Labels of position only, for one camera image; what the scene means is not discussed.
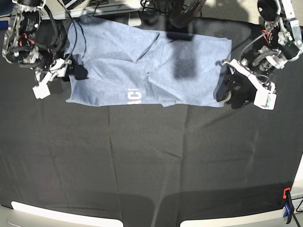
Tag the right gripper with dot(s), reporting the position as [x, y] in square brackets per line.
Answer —
[63, 69]

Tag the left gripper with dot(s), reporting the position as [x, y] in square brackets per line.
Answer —
[239, 84]

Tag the light blue t-shirt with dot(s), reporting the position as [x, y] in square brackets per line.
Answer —
[128, 65]

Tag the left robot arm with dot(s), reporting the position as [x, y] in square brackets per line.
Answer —
[280, 42]

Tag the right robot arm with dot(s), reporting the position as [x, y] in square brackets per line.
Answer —
[21, 46]

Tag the black table cloth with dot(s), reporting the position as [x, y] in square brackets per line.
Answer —
[147, 165]

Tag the orange blue clamp bottom right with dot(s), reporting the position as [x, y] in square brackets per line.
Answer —
[288, 205]

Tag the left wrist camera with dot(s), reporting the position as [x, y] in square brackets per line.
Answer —
[265, 100]

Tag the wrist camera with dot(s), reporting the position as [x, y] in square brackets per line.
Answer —
[42, 91]
[265, 100]

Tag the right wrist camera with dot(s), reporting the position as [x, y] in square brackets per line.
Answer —
[42, 91]

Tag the aluminium rail behind table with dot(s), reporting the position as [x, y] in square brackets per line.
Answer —
[112, 7]

